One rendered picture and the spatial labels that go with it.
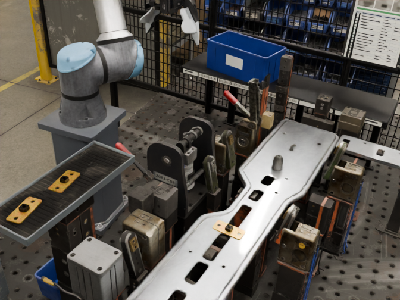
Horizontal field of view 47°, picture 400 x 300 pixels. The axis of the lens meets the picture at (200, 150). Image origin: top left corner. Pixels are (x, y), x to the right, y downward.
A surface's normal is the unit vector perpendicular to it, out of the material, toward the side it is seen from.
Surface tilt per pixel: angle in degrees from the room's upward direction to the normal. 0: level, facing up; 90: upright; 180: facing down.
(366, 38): 90
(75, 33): 91
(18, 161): 0
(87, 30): 91
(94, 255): 0
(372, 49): 90
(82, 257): 0
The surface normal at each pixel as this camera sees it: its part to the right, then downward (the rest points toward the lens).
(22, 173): 0.04, -0.84
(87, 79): 0.56, 0.50
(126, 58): 0.51, 0.15
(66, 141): -0.39, 0.49
